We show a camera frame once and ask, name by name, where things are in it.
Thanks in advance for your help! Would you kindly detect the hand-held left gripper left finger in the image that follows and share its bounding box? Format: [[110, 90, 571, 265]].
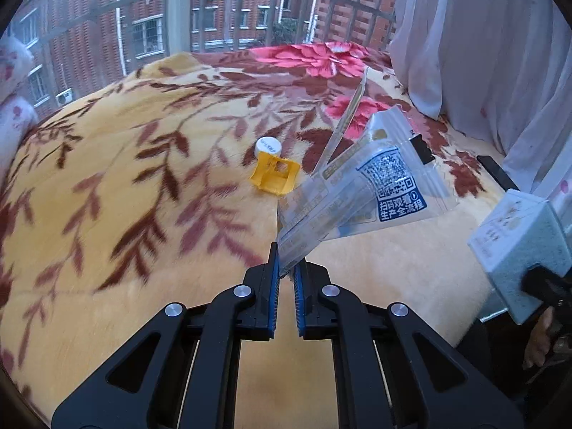
[[51, 241, 282, 429]]

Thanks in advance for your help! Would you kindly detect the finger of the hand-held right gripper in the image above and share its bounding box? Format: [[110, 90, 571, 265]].
[[521, 266, 572, 310]]

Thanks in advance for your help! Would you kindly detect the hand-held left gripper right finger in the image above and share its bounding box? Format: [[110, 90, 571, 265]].
[[292, 259, 524, 429]]

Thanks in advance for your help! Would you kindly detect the pale blue paper box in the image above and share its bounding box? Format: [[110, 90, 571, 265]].
[[467, 189, 572, 326]]

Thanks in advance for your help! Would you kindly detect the clear plastic packet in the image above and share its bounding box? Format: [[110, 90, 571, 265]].
[[276, 68, 459, 274]]

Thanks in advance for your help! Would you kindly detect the person's right hand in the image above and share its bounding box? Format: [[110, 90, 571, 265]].
[[524, 309, 560, 371]]

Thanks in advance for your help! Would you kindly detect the black flat bar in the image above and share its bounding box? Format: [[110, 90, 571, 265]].
[[476, 155, 520, 192]]

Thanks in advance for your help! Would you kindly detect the yellow plastic toy piece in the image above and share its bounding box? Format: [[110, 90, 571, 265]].
[[249, 152, 301, 196]]

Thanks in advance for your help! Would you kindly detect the yellow floral plush blanket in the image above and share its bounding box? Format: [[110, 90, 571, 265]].
[[0, 42, 519, 425]]

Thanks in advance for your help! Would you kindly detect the white bottle cap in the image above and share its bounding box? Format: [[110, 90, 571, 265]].
[[253, 136, 282, 160]]

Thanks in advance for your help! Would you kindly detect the white sheer curtain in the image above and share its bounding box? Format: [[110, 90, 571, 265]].
[[388, 0, 572, 220]]

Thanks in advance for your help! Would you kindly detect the window security grille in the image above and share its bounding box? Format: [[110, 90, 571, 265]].
[[0, 0, 399, 119]]

